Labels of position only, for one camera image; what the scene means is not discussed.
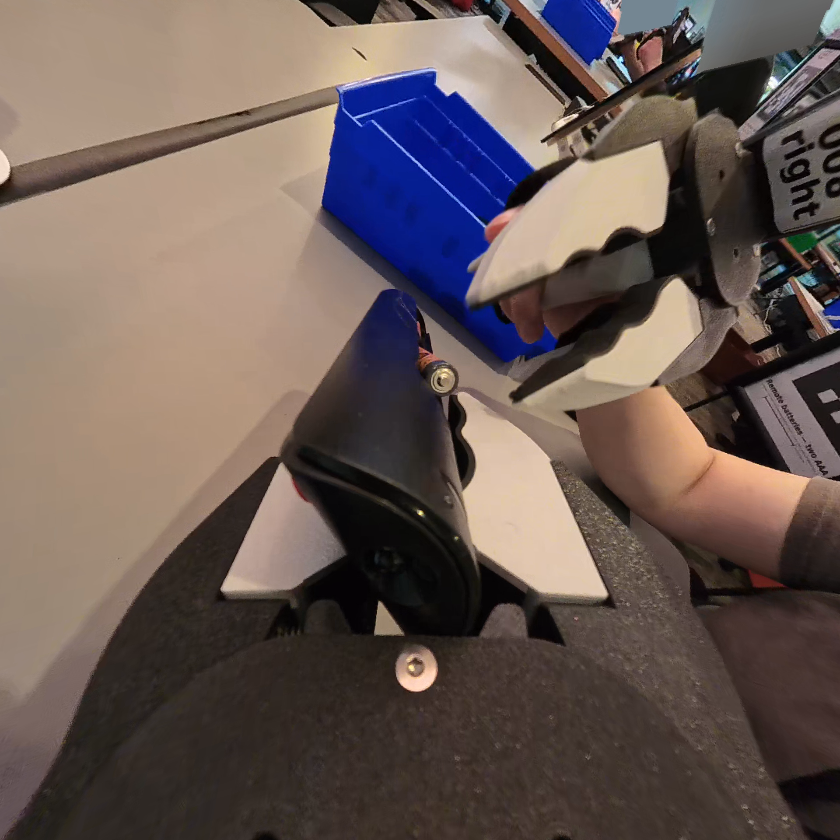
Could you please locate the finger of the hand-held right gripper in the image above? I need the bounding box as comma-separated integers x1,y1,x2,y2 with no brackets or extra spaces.
465,141,673,312
508,277,706,416

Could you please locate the person's right forearm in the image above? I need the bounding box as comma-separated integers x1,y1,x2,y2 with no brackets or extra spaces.
573,378,809,581

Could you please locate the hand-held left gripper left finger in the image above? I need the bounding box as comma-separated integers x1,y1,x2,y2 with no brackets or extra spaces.
221,468,346,603

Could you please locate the person's torso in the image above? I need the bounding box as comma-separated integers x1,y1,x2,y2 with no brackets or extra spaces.
693,478,840,795

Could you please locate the person's right hand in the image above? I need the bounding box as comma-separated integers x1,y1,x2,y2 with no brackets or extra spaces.
497,279,620,346

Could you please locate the white tag sign board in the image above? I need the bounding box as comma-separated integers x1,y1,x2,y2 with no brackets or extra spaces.
733,344,840,481

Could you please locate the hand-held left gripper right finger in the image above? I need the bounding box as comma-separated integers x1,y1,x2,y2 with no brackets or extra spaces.
455,392,609,609

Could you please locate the blue plastic bin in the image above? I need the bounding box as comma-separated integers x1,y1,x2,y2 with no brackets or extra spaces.
540,0,619,65
322,69,560,363

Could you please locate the orange AAA battery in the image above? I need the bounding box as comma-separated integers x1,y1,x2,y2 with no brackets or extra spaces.
416,347,462,399

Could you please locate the black remote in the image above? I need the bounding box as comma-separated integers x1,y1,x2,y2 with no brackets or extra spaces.
281,289,485,639

